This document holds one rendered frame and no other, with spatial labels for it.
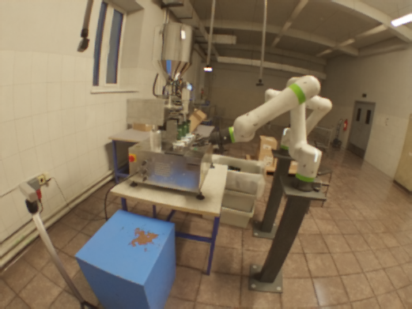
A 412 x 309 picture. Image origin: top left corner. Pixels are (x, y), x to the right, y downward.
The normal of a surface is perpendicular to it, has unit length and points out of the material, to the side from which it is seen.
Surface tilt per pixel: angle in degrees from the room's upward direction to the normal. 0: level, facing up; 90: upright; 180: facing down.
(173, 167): 90
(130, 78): 90
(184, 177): 90
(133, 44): 90
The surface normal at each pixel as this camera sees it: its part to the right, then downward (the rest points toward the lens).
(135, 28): -0.16, 0.30
